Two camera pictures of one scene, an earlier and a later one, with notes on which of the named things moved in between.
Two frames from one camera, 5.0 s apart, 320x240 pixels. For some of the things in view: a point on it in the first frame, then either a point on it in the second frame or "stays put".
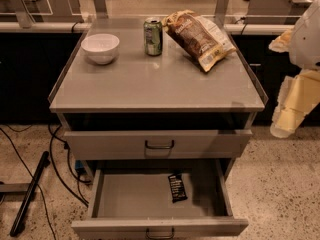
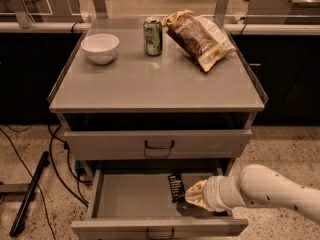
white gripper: (307, 39) -> (211, 193)
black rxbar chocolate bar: (177, 189) stays put
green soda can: (153, 36) stays put
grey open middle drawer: (131, 201) stays put
